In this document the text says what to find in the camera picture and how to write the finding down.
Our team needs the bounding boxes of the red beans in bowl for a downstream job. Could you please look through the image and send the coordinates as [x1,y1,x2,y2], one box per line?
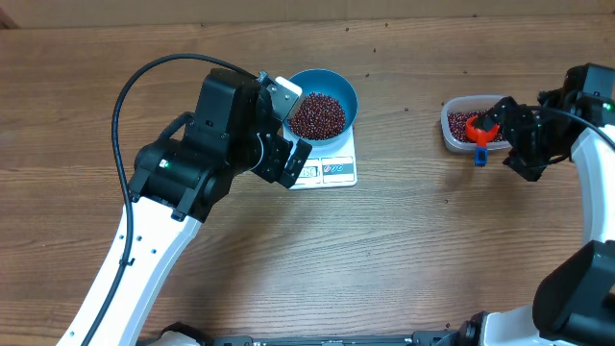
[288,92,346,140]

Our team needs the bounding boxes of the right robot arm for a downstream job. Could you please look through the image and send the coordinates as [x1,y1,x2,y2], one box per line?
[440,63,614,345]

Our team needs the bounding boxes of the red scoop blue handle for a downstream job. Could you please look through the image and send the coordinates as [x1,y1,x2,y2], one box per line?
[465,115,500,167]

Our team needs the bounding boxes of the blue bowl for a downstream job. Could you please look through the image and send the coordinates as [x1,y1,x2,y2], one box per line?
[283,68,359,141]

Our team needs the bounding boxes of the red beans in container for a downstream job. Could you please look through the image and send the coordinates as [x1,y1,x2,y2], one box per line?
[447,110,487,143]

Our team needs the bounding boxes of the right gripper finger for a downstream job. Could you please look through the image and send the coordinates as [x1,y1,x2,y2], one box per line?
[473,96,518,132]
[503,149,546,182]

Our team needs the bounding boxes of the clear plastic bean container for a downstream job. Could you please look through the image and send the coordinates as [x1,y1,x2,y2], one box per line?
[440,94,504,154]

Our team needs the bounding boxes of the white digital kitchen scale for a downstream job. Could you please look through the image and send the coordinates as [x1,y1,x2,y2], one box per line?
[291,128,358,190]

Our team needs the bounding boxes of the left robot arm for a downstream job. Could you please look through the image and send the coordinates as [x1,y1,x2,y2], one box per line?
[60,68,311,345]

